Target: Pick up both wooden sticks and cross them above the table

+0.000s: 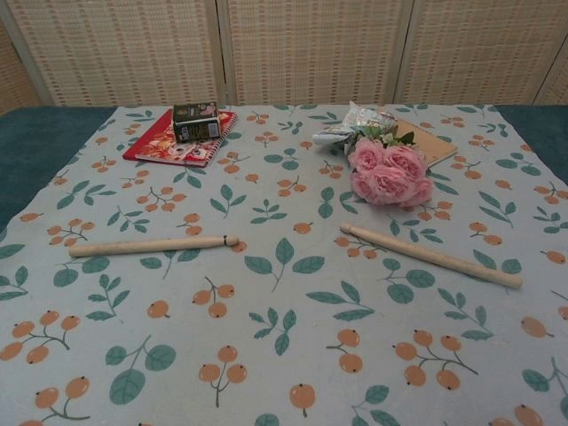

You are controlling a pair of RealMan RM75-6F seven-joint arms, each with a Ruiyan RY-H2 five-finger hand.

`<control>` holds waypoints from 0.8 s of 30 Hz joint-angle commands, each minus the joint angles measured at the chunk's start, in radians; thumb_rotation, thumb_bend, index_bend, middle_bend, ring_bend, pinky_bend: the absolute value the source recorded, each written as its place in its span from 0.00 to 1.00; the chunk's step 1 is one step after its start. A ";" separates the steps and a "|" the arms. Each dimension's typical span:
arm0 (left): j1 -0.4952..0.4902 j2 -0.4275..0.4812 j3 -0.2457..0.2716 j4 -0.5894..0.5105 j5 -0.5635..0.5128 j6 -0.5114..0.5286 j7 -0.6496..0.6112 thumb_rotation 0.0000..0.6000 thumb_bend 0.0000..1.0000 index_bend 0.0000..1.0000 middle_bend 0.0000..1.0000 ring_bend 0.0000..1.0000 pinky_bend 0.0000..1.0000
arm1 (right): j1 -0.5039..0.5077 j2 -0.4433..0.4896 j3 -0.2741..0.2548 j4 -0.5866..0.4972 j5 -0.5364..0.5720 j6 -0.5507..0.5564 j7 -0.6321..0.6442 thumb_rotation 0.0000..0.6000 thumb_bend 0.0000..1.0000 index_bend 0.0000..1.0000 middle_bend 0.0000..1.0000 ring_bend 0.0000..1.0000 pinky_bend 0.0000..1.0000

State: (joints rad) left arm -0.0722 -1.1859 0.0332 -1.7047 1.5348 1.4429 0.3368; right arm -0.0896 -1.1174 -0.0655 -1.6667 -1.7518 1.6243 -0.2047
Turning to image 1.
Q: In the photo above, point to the wooden drumstick with black band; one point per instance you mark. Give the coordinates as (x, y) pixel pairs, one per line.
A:
(151, 245)

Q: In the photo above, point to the plain wooden drumstick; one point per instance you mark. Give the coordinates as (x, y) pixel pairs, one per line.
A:
(426, 254)

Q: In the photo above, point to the floral fruit print tablecloth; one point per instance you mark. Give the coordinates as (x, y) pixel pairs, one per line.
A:
(284, 288)

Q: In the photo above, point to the pink rose bouquet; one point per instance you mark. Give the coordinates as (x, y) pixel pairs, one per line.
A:
(386, 168)

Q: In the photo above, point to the dark green drink carton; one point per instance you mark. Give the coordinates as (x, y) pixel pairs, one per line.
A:
(195, 124)

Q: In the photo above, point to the red spiral notebook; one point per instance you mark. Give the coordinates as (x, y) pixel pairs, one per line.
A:
(155, 148)

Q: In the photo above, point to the brown paper envelope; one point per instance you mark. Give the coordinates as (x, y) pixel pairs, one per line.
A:
(432, 144)

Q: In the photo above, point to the woven folding screen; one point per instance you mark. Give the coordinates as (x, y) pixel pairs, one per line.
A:
(284, 49)

